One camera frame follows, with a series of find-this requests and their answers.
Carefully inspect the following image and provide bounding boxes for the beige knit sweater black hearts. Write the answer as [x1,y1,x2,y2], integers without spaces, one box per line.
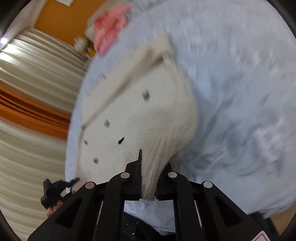
[75,33,198,200]

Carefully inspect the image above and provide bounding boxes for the person's left hand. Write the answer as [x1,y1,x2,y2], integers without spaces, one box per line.
[46,201,64,218]

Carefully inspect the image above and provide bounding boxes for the dark sparkly jeans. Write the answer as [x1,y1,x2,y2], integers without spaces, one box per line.
[122,206,280,240]

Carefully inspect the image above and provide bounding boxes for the orange curtain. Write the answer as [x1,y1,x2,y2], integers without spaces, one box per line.
[1,87,71,140]

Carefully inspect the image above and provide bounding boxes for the beige pleated curtain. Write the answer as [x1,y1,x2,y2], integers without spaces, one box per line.
[1,27,86,240]

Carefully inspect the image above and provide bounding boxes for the bed with butterfly duvet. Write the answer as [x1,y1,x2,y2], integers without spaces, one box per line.
[65,1,295,216]

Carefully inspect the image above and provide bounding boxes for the pink garment on bed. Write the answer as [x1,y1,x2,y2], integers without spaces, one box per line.
[93,4,132,56]

